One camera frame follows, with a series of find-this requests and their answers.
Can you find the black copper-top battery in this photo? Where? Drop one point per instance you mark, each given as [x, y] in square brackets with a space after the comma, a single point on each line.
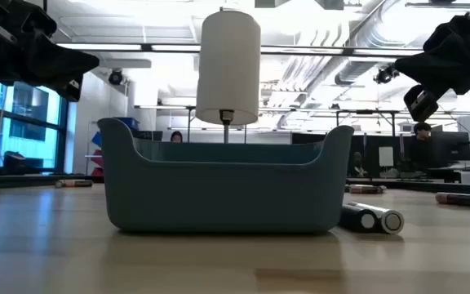
[455, 199]
[365, 189]
[74, 183]

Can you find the silver black battery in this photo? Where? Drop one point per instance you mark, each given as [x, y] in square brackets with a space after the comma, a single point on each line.
[357, 218]
[392, 221]

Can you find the black computer monitor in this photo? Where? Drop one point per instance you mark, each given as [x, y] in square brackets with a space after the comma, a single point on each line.
[449, 147]

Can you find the white sign board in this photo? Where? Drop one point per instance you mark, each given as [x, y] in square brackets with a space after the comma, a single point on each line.
[386, 156]

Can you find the blue plastic crate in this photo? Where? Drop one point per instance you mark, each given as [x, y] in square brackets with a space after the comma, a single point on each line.
[129, 122]

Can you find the teal plastic bin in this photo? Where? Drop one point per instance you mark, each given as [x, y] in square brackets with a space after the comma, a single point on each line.
[218, 192]

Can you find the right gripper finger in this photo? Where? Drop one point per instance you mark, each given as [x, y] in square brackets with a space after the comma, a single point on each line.
[422, 103]
[416, 67]

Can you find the white shade wooden base lamp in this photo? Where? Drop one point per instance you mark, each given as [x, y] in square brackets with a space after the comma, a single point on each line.
[229, 65]

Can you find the person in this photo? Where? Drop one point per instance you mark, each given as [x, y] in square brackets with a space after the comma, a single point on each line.
[422, 141]
[176, 136]

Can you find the window with dark frame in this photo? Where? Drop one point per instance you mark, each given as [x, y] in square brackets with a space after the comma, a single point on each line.
[27, 122]

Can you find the black ceiling spotlight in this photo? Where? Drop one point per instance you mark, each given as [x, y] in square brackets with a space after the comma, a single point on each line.
[115, 77]
[384, 74]

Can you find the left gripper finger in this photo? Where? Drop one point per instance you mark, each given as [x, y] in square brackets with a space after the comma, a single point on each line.
[69, 87]
[63, 61]

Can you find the black bag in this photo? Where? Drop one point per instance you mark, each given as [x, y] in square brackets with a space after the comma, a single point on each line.
[14, 161]

